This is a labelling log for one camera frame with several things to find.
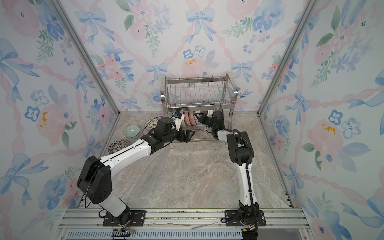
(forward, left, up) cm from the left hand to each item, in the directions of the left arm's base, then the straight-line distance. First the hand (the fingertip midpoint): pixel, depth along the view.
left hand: (189, 128), depth 83 cm
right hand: (+20, -4, -8) cm, 22 cm away
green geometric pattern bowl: (+15, -4, -10) cm, 19 cm away
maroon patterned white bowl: (+19, +29, -19) cm, 40 cm away
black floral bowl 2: (+1, +1, +7) cm, 8 cm away
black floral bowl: (+1, +48, -19) cm, 51 cm away
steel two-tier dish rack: (+6, -4, +10) cm, 13 cm away
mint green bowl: (+12, +41, -18) cm, 47 cm away
